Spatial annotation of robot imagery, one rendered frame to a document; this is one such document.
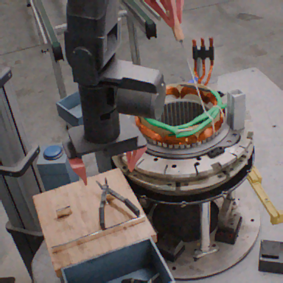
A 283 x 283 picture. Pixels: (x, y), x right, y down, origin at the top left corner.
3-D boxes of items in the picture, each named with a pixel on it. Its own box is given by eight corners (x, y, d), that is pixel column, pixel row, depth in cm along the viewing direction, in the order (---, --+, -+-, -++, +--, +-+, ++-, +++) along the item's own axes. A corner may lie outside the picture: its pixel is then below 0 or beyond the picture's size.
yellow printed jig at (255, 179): (285, 222, 115) (286, 213, 113) (272, 225, 115) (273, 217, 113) (253, 168, 132) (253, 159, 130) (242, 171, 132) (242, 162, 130)
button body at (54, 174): (88, 214, 124) (69, 143, 109) (85, 233, 119) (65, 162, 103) (64, 215, 125) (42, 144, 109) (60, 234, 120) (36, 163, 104)
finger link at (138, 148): (149, 178, 79) (147, 136, 73) (110, 190, 77) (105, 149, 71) (135, 154, 84) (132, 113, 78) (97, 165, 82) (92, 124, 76)
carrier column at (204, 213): (211, 251, 108) (212, 191, 95) (203, 256, 107) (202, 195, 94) (206, 245, 110) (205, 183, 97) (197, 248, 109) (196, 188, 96)
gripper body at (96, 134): (140, 144, 74) (138, 107, 69) (79, 162, 71) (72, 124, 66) (126, 121, 78) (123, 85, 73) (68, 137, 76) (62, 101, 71)
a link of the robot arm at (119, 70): (94, 21, 66) (68, 47, 60) (169, 29, 63) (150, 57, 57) (100, 88, 74) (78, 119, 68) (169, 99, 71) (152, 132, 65)
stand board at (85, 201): (157, 242, 82) (156, 233, 80) (57, 278, 78) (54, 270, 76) (121, 175, 97) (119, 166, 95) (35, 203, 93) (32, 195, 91)
